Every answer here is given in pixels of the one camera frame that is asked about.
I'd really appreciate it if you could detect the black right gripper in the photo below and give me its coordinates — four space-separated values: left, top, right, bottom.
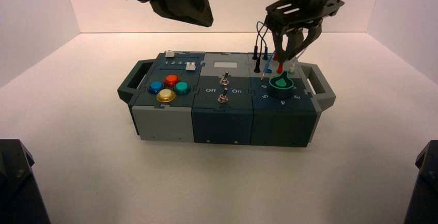
266 0 345 62

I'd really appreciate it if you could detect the red jumper wire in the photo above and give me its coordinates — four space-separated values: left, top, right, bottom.
272 53 285 74

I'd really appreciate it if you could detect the green rotary dial knob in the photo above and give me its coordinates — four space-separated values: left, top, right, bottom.
268 71 295 100

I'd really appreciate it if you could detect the small grey display screen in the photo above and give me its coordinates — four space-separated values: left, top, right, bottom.
214 61 239 70

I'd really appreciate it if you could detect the red push button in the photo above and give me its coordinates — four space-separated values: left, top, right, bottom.
163 75 181 88

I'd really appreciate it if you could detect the teal push button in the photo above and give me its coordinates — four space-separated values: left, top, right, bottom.
174 81 192 96

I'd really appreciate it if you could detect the blue push button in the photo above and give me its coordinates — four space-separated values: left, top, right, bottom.
148 81 165 95

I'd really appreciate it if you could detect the yellow push button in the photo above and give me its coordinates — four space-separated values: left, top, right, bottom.
155 89 177 104

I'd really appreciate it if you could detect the grey and teal task box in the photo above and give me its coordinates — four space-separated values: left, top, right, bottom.
117 51 336 148

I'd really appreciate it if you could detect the white jumper wire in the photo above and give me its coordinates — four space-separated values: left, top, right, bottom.
288 53 305 74

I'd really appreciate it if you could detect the blue jumper wire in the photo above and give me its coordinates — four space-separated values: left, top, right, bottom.
258 21 276 81

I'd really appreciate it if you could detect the black jumper wire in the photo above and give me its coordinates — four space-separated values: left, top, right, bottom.
252 21 271 73

